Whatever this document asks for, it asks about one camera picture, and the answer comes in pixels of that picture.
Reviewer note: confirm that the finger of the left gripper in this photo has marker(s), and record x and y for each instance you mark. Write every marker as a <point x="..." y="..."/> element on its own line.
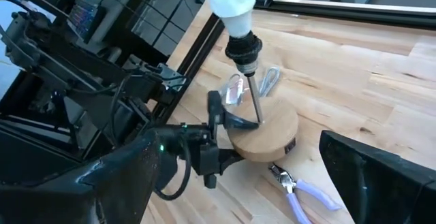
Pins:
<point x="225" y="120"/>
<point x="230" y="157"/>

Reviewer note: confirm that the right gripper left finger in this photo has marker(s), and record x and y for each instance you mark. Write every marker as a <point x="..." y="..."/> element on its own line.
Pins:
<point x="85" y="200"/>

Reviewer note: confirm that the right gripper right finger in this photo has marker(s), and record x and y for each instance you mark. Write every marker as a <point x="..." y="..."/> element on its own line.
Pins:
<point x="385" y="190"/>

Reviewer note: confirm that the small clear plastic bag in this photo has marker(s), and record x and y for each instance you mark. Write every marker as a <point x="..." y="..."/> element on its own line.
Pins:
<point x="235" y="93"/>

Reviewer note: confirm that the wooden base table lamp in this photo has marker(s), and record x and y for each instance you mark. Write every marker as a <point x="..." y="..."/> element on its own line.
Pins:
<point x="265" y="139"/>

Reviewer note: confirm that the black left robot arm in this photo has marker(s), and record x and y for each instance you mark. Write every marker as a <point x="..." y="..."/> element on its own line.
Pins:
<point x="102" y="77"/>

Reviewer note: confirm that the backlit black keyboard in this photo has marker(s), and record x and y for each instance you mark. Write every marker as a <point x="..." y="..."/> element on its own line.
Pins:
<point x="83" y="18"/>

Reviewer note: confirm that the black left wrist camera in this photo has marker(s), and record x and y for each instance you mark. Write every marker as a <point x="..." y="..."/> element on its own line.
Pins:
<point x="209" y="159"/>

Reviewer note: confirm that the black aluminium table frame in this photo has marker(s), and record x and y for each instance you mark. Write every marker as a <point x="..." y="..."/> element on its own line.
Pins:
<point x="340" y="15"/>

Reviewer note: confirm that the silver aluminium rail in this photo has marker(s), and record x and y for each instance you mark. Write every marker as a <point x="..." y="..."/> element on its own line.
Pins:
<point x="374" y="9"/>

